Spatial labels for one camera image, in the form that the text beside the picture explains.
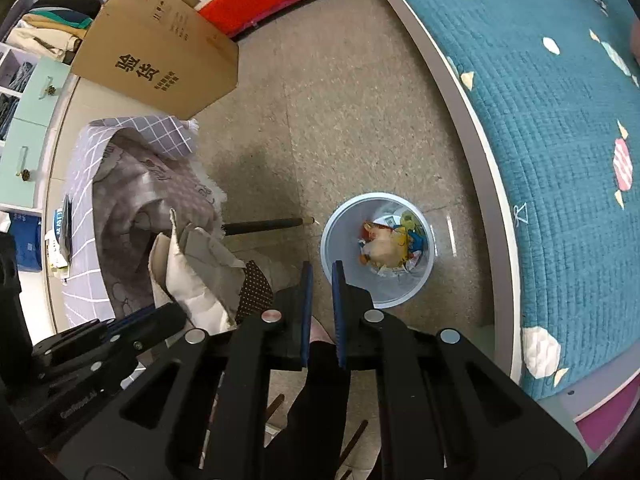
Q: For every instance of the light blue trash bin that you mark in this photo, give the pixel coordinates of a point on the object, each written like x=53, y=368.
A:
x=345, y=270

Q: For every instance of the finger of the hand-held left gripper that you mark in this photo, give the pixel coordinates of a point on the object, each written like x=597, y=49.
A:
x=70, y=342
x=150, y=327

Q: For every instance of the grey patterned blanket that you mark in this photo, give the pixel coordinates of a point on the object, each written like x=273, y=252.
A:
x=135, y=200

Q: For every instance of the beige paper bag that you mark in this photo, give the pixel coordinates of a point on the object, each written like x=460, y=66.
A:
x=192, y=280

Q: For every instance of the blue yellow wrapper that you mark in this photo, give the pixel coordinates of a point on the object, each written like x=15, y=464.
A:
x=414, y=235

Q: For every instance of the person's leg in black trousers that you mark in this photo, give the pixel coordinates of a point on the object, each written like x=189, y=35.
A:
x=315, y=410

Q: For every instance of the red snack wrapper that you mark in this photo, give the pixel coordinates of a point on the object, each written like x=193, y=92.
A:
x=363, y=234

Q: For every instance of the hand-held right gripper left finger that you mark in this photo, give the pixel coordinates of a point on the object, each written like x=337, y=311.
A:
x=307, y=320

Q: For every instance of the black pole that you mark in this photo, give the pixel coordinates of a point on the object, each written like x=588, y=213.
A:
x=265, y=226

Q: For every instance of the mint green drawer cabinet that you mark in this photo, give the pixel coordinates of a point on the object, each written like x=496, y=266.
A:
x=35, y=125

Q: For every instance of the brown dotted cloth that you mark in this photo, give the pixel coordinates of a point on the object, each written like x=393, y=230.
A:
x=256, y=292

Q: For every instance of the brown cardboard box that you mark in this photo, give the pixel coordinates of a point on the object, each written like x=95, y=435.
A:
x=150, y=50

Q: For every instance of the pink slipper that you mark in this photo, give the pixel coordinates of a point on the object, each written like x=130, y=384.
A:
x=320, y=332

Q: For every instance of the teal quilted bedspread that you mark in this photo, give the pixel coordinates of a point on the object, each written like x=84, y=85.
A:
x=550, y=135

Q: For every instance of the grey checked cloth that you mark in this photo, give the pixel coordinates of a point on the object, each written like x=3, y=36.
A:
x=82, y=200

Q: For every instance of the cream plastic bag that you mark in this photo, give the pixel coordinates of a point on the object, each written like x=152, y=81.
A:
x=382, y=247

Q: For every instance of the white paper scrap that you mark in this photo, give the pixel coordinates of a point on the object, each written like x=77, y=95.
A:
x=397, y=266

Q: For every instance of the pile of folded clothes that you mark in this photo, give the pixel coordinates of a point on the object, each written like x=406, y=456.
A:
x=50, y=25

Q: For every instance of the wooden stool leg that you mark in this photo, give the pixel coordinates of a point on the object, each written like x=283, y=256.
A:
x=276, y=406

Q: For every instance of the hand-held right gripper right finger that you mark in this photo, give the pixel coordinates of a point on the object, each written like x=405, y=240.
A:
x=339, y=320

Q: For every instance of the blue box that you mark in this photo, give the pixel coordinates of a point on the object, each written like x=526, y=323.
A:
x=25, y=242

